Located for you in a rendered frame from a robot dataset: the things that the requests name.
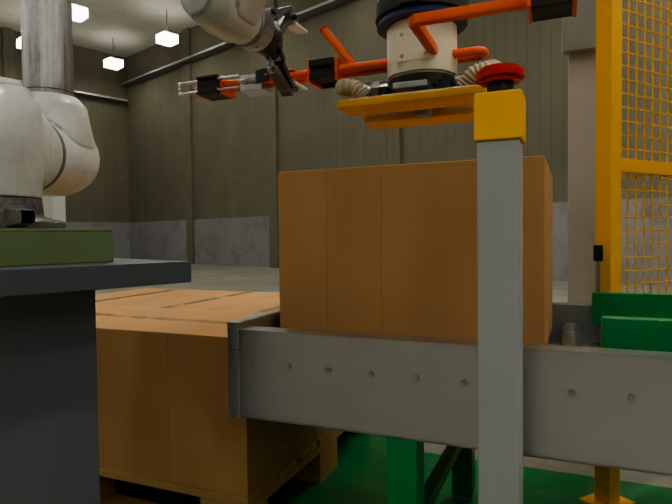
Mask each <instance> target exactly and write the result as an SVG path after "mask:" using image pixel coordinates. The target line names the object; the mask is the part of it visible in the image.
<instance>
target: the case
mask: <svg viewBox="0 0 672 504"><path fill-rule="evenodd" d="M278 218H279V292H280V328H294V329H310V330H326V331H342V332H358V333H374V334H390V335H406V336H422V337H438V338H454V339H470V340H478V327H477V159H476V160H460V161H444V162H428V163H412V164H397V165H381V166H365V167H349V168H333V169H317V170H301V171H285V172H278ZM552 230H553V176H552V173H551V171H550V168H549V166H548V163H547V161H546V158H545V156H543V155H540V156H524V157H523V343H535V344H548V340H549V336H550V332H551V328H552Z"/></svg>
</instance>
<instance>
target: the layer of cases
mask: <svg viewBox="0 0 672 504"><path fill-rule="evenodd" d="M95 306H96V348H97V390H98V431H99V468H104V469H109V470H114V471H119V472H124V473H129V474H134V475H139V476H144V477H148V478H153V479H158V480H163V481H168V482H173V483H178V484H183V485H188V486H193V487H198V488H203V489H208V490H213V491H217V492H222V493H227V494H232V495H237V496H242V497H249V496H250V495H252V494H253V493H254V492H255V491H256V490H258V489H259V488H260V487H261V486H263V485H264V484H265V483H266V482H267V481H269V480H270V479H271V478H272V477H273V476H275V475H276V474H277V473H278V472H280V471H281V470H282V469H283V468H284V467H286V466H287V465H288V464H289V463H290V462H292V461H293V460H294V459H295V458H297V457H298V456H299V455H300V454H301V453H303V452H304V451H305V450H306V449H307V448H309V447H310V446H311V445H312V444H313V443H315V442H316V441H317V440H318V439H320V438H321V437H322V436H323V435H324V434H326V433H327V432H328V431H329V430H330V429H324V428H317V427H310V426H303V425H295V424H288V423H281V422H273V421H266V420H259V419H252V418H244V417H242V418H241V419H238V418H231V417H229V404H228V333H227V322H229V321H233V320H237V319H240V318H244V317H248V316H252V315H256V314H260V313H263V312H267V311H271V310H275V309H279V308H280V293H277V292H248V291H219V290H214V291H213V290H190V289H161V288H143V289H136V290H128V291H120V292H113V293H105V294H97V295H95Z"/></svg>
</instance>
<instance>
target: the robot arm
mask: <svg viewBox="0 0 672 504"><path fill-rule="evenodd" d="M180 1H181V5H182V7H183V9H184V10H185V12H186V13H187V14H188V15H189V16H190V17H191V18H192V19H193V20H194V21H195V22H196V23H197V24H198V25H199V26H200V27H201V28H202V29H203V30H204V31H205V32H207V33H208V34H210V35H211V36H213V37H215V38H217V39H219V40H221V41H224V42H227V43H233V44H234V45H236V46H239V47H241V48H242V49H244V50H246V51H248V52H256V53H258V54H260V55H263V56H265V58H266V59H267V60H268V67H264V71H265V73H266V74H268V75H269V76H270V78H271V79H272V81H273V83H274V84H275V86H276V87H277V89H278V90H279V92H280V94H281V95H282V97H286V96H293V93H294V92H303V91H308V88H307V87H305V86H304V85H302V84H300V83H298V82H297V81H293V80H292V78H291V75H290V73H289V71H288V68H287V66H286V63H285V60H286V58H285V55H284V53H283V47H282V43H283V38H282V36H283V34H284V33H285V31H286V30H285V29H286V28H288V29H289V30H291V31H292V32H293V33H295V34H296V35H303V34H308V31H307V30H306V29H305V28H304V27H302V26H301V25H300V24H299V23H298V20H297V15H296V14H293V15H292V12H291V11H293V7H292V6H285V7H280V8H276V7H271V8H265V9H264V7H265V5H266V3H267V1H268V0H180ZM281 14H284V16H283V17H282V18H281V19H280V20H279V21H278V22H275V21H274V19H275V18H276V17H277V16H278V15H281ZM20 23H21V58H22V84H21V83H20V82H19V81H17V80H14V79H10V78H5V77H0V229H67V222H65V221H61V220H56V219H52V218H47V217H45V216H44V209H43V201H42V196H48V197H59V196H67V195H71V194H74V193H77V192H79V191H81V190H83V189H84V188H86V187H87V186H89V185H90V184H91V183H92V182H93V180H94V179H95V178H96V176H97V173H98V171H99V166H100V155H99V150H98V148H97V146H96V144H95V141H94V137H93V134H92V129H91V125H90V120H89V116H88V110H87V109H86V108H85V107H84V105H83V104H82V103H81V102H80V101H79V100H78V99H77V98H75V97H74V62H73V22H72V0H20ZM279 56H280V58H278V57H279Z"/></svg>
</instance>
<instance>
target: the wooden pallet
mask: <svg viewBox="0 0 672 504"><path fill-rule="evenodd" d="M343 432H344V431H339V430H332V429H330V430H329V431H328V432H327V433H326V434H324V435H323V436H322V437H321V438H320V439H318V440H317V441H316V442H315V443H313V444H312V445H311V446H310V447H309V448H307V449H306V450H305V451H304V452H303V453H301V454H300V455H299V456H298V457H297V458H295V459H294V460H293V461H292V462H290V463H289V464H288V465H287V466H286V467H284V468H283V469H282V470H281V471H280V472H278V473H277V474H276V475H275V476H273V477H272V478H271V479H270V480H269V481H267V482H266V483H265V484H264V485H263V486H261V487H260V488H259V489H258V490H256V491H255V492H254V493H253V494H252V495H250V496H249V497H242V496H237V495H232V494H227V493H222V492H217V491H213V490H208V489H203V488H198V487H193V486H188V485H183V484H178V483H173V482H168V481H163V480H158V479H153V478H148V477H144V476H139V475H134V474H129V473H124V472H119V471H114V470H109V469H104V468H99V473H100V504H160V503H156V502H151V501H147V500H142V499H138V498H133V497H129V496H124V495H120V494H116V480H121V481H126V482H131V483H135V484H140V485H145V486H150V487H154V488H159V489H164V490H169V491H173V492H178V493H183V494H188V495H192V496H197V497H201V498H200V502H201V504H268V498H269V497H270V496H272V495H273V494H274V493H275V492H276V491H277V490H278V489H280V488H281V487H282V486H283V485H284V484H285V483H286V482H287V481H289V480H290V479H291V478H292V479H297V480H303V481H308V482H314V483H321V482H322V481H323V480H324V479H325V478H326V477H327V476H328V475H329V474H330V473H331V472H332V471H333V470H334V469H335V468H336V467H337V466H338V463H337V437H338V436H340V435H341V434H342V433H343Z"/></svg>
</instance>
